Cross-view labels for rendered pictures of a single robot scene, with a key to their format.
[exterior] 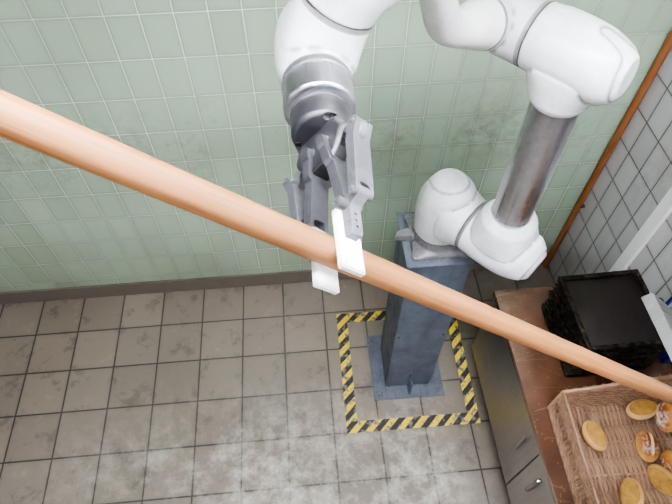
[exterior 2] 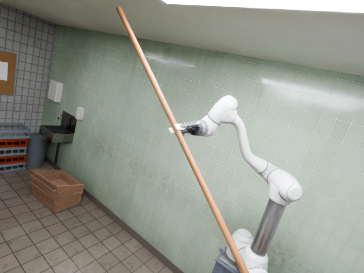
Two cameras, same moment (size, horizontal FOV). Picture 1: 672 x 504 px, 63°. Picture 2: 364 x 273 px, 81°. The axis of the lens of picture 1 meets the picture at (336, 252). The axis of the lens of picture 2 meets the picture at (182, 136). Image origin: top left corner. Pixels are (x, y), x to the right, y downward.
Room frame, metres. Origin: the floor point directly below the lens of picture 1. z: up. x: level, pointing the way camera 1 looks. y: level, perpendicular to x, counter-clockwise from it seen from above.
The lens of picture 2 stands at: (-0.48, -0.62, 2.15)
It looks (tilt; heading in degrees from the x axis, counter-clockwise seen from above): 13 degrees down; 36
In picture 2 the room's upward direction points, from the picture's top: 16 degrees clockwise
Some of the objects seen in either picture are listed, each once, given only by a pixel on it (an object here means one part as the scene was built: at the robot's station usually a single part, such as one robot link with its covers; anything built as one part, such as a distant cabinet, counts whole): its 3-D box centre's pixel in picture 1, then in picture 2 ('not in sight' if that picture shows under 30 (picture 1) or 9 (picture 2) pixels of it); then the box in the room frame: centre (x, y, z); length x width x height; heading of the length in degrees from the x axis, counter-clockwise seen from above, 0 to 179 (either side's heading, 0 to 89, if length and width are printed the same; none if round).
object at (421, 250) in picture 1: (430, 231); (232, 257); (1.05, -0.30, 1.03); 0.22 x 0.18 x 0.06; 95
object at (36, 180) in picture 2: not in sight; (56, 185); (0.86, 2.32, 0.26); 0.56 x 0.49 x 0.28; 102
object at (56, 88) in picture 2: not in sight; (55, 90); (1.17, 3.61, 1.45); 0.28 x 0.11 x 0.36; 95
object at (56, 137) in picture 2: not in sight; (55, 139); (1.09, 3.10, 0.69); 0.46 x 0.36 x 0.94; 95
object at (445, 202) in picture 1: (447, 204); (241, 244); (1.05, -0.33, 1.17); 0.18 x 0.16 x 0.22; 46
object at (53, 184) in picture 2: not in sight; (58, 181); (0.89, 2.31, 0.32); 0.56 x 0.49 x 0.28; 103
